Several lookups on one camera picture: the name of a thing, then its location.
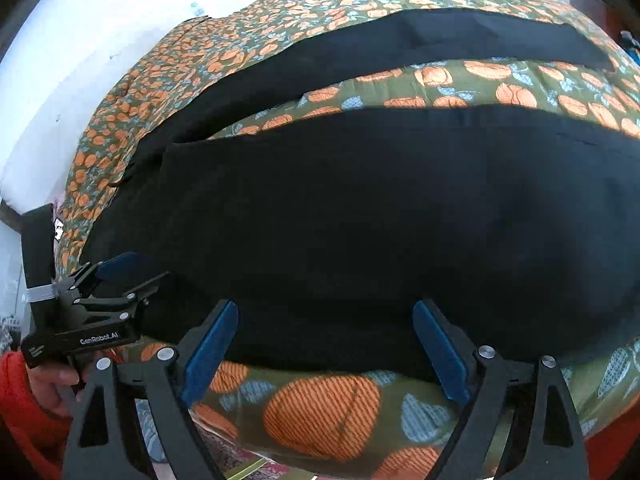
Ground black pants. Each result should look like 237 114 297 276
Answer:
81 9 639 378

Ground left hand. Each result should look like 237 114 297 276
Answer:
26 351 115 418

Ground floral orange green bedspread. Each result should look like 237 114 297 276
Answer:
55 0 639 479

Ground patterned floor rug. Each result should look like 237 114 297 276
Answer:
190 402 318 479

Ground red fleece garment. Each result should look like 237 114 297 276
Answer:
1 351 70 479

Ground cream padded headboard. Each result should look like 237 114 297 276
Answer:
0 0 212 212

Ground pile of clothes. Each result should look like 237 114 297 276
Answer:
620 30 640 64

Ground dark red wooden cabinet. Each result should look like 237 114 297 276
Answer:
570 0 625 40

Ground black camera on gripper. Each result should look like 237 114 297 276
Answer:
21 204 58 333

